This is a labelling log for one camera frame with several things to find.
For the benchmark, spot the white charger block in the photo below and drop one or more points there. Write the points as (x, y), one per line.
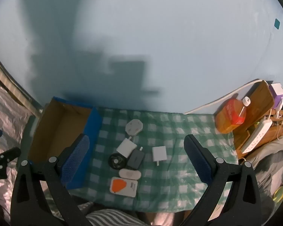
(125, 148)

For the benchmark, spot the black round gadget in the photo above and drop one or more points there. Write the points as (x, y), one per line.
(113, 161)

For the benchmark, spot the orange liquid bottle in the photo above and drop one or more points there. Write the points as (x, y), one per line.
(228, 115)

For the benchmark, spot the teal wall sticker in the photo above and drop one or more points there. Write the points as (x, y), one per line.
(277, 24)

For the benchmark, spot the grey striped cloth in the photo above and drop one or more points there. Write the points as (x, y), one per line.
(108, 216)

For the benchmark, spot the white square charger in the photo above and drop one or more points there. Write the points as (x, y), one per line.
(159, 153)

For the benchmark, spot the yellow-green round object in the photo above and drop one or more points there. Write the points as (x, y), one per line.
(280, 193)

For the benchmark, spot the white oval case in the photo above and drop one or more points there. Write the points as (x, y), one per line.
(129, 173)

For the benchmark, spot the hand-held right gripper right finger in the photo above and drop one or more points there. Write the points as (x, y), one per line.
(198, 160)

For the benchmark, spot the dark grey charger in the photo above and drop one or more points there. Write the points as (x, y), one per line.
(135, 159)

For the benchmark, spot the purple and white box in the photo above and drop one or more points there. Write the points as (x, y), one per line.
(277, 93)

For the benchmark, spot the wooden rack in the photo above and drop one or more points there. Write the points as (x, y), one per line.
(259, 101)

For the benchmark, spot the white card with orange shape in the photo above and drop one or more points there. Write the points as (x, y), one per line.
(122, 186)

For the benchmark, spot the white power strip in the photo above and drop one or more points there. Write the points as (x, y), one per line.
(257, 135)

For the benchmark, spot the green checkered cloth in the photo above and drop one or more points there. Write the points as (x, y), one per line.
(169, 127)

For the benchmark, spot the cardboard box with blue edges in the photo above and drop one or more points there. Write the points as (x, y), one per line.
(56, 127)

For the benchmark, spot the white round plug adapter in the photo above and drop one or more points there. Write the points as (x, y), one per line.
(133, 127)

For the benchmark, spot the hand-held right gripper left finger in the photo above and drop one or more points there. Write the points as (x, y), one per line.
(76, 160)

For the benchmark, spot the silver foil sheet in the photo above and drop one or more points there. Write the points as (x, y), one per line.
(4, 113)

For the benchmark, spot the grey blanket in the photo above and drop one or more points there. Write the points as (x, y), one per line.
(268, 169)

